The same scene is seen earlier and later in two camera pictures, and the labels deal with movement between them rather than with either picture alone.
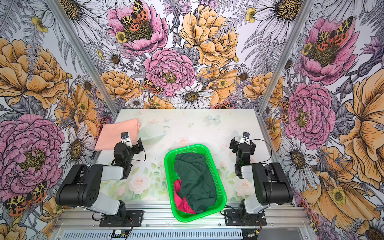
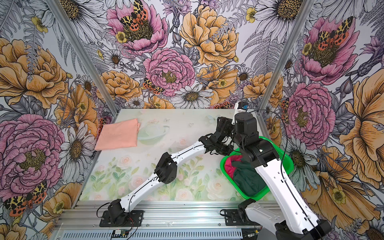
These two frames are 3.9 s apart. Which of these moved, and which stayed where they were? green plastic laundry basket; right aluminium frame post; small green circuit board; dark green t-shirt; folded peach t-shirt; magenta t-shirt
Moved: green plastic laundry basket; magenta t-shirt; dark green t-shirt
Stayed: small green circuit board; right aluminium frame post; folded peach t-shirt
